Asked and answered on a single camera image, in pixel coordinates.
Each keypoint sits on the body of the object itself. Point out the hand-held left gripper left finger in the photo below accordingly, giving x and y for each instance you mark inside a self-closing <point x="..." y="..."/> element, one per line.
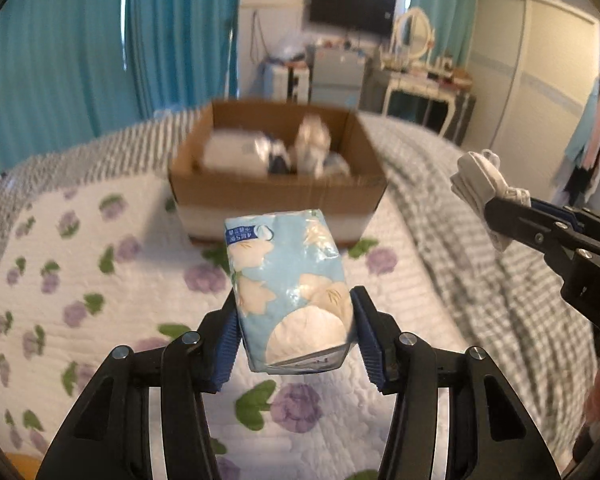
<point x="225" y="342"/>

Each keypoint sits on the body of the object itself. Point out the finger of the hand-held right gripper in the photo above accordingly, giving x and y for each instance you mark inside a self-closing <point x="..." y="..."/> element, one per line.
<point x="555" y="208"/>
<point x="525" y="225"/>

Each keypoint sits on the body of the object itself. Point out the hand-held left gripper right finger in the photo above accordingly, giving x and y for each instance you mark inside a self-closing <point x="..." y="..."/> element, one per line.
<point x="369" y="342"/>

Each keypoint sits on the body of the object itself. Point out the white sock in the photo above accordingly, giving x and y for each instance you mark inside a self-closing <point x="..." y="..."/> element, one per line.
<point x="480" y="185"/>

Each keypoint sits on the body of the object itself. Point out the light blue tissue packet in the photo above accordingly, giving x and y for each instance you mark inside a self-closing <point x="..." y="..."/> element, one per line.
<point x="285" y="290"/>

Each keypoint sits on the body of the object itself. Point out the brown cardboard box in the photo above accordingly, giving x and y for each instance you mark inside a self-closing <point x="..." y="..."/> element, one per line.
<point x="280" y="197"/>

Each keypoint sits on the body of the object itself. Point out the dark blue cloth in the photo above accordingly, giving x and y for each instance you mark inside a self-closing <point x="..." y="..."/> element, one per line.
<point x="280" y="164"/>

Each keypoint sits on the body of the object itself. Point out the white packets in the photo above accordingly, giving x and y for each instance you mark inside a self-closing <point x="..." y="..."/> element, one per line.
<point x="232" y="152"/>

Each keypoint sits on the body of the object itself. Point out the beige sock bundle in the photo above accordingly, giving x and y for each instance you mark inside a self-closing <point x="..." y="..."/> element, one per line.
<point x="312" y="140"/>

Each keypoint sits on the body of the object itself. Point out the hanging clothes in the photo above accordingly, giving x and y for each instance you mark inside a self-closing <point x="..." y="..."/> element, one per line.
<point x="587" y="140"/>

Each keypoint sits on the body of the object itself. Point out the floral quilted mat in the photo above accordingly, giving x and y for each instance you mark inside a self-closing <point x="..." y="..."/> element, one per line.
<point x="105" y="285"/>

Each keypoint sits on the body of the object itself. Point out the cream slatted wardrobe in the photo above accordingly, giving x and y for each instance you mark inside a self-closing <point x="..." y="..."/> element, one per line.
<point x="535" y="70"/>

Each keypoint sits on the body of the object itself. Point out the white dressing table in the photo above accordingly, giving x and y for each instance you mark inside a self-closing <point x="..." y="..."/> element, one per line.
<point x="415" y="87"/>

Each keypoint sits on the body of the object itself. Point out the white oval mirror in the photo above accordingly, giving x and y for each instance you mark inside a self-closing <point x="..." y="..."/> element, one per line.
<point x="414" y="35"/>

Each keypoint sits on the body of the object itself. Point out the yellow cloth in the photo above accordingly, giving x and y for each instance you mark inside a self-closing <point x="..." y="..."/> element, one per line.
<point x="25" y="467"/>

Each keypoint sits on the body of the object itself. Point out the white plastic drawer unit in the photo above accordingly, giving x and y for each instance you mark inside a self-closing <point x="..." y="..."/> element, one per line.
<point x="287" y="84"/>

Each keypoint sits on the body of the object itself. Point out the clear plastic bag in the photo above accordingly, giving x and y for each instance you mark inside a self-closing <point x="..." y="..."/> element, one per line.
<point x="290" y="45"/>

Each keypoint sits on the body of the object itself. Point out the narrow teal curtain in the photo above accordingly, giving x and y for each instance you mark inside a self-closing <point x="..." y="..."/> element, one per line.
<point x="185" y="30"/>

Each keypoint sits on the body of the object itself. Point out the wide teal curtain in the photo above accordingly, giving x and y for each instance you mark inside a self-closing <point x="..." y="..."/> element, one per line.
<point x="55" y="60"/>

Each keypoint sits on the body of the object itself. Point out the black wall television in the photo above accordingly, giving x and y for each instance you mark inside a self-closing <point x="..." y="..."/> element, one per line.
<point x="352" y="7"/>

